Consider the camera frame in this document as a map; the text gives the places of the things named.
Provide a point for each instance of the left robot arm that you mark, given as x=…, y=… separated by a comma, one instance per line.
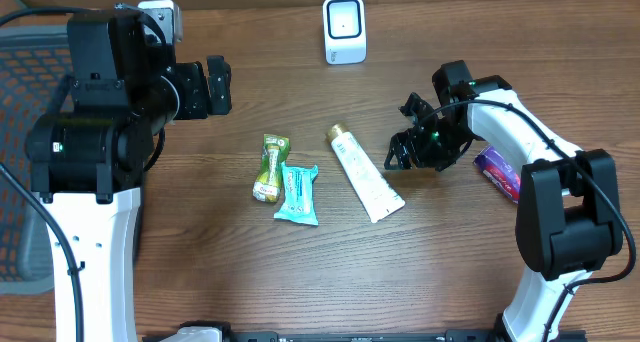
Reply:
x=90, y=153

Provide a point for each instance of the grey plastic mesh basket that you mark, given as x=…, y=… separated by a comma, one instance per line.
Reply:
x=34, y=59

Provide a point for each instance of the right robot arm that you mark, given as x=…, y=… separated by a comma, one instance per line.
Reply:
x=569, y=229

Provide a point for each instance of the green snack packet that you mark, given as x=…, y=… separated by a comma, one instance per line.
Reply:
x=267, y=186

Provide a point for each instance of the white barcode scanner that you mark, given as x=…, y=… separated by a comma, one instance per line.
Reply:
x=344, y=29

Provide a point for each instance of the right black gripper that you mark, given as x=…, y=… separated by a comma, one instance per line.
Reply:
x=423, y=158

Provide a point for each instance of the purple sanitary pad pack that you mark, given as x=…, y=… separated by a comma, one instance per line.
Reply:
x=501, y=174

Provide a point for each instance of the white tube gold cap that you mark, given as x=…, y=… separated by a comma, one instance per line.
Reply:
x=376, y=195

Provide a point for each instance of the mint green wipes pack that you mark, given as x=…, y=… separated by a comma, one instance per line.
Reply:
x=298, y=205

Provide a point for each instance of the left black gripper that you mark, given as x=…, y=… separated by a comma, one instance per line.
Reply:
x=198, y=89

